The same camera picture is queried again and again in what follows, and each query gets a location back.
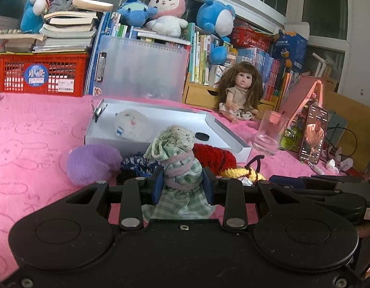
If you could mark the black round cap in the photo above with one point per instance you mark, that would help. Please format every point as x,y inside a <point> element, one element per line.
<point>202,136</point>

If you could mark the blue folder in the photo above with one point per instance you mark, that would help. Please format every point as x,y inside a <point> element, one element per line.
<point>93,51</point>

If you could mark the small blue white plush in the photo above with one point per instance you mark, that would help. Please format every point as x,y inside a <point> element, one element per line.
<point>32,12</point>

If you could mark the white plush toy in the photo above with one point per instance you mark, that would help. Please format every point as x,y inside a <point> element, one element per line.
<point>129,124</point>

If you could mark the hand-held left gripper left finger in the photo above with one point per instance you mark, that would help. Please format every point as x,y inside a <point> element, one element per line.
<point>158,183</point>

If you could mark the row of colourful children's books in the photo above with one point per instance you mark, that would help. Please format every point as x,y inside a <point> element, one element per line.
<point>203,57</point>

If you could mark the red plastic crate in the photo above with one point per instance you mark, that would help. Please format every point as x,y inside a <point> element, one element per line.
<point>41,73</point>

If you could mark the metal clip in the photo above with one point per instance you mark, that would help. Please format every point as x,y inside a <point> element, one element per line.
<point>98,111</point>

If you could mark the large blue white plush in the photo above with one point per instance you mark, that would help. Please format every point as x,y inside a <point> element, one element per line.
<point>216,12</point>

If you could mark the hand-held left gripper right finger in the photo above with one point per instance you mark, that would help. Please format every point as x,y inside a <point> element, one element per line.
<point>207,183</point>

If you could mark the pink white bunny plush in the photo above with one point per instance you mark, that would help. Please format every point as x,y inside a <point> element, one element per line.
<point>168,9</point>

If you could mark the green plant decoration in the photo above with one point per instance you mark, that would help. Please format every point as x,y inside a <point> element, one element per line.
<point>288,138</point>

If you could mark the red plastic basket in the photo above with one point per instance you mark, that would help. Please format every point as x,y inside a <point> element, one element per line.
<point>250,37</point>

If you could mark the blue carton box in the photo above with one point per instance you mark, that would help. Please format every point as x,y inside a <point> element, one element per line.
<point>289,51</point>

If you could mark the smartphone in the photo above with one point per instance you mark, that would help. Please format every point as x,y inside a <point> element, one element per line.
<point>313,135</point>

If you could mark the pink printed blanket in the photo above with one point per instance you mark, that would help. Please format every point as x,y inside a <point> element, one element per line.
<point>38,132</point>

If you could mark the purple plush toy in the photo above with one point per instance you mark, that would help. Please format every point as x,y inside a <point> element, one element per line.
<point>89,163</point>

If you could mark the blue alien plush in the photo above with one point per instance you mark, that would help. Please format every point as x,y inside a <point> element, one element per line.
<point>134,12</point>

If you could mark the white printed box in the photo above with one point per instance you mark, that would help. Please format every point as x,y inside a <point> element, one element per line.
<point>219,75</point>

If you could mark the white pipe rack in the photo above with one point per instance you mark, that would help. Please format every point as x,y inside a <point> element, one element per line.
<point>321,64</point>

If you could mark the brown haired baby doll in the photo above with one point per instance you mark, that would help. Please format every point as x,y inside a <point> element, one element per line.
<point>238,93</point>

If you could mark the pink house shaped board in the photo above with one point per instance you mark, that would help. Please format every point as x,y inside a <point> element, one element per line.
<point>298,96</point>

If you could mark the row of blue green books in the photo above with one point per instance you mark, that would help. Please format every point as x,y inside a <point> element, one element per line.
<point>122,30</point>

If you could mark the wooden shelf with drawers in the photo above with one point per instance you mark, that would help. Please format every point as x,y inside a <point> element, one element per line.
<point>200,94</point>

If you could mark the translucent clipboard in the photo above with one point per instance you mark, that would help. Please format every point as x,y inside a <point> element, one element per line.
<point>143,66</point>

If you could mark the red yellow crocheted toy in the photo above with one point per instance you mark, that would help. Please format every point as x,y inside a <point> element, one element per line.
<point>212,156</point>

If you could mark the wooden board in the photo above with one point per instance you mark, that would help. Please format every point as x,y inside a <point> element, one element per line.
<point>352,117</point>

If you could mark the white cardboard box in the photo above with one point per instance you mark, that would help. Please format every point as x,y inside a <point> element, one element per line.
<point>185,123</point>

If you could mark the crumpled white tissue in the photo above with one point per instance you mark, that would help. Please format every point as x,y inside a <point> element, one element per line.
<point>340,162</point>

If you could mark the green checked cloth doll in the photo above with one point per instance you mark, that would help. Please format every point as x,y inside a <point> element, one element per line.
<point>179,183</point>

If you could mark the stack of worn books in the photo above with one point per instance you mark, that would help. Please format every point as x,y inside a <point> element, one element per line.
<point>68,30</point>

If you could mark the clear glass cup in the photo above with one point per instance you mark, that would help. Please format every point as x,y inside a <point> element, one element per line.
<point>268,135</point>

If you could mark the blue patterned cloth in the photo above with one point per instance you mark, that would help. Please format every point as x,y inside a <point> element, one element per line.
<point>137,165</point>

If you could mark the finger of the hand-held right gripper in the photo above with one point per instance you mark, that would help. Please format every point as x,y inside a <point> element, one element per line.
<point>282,180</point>
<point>337,199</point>

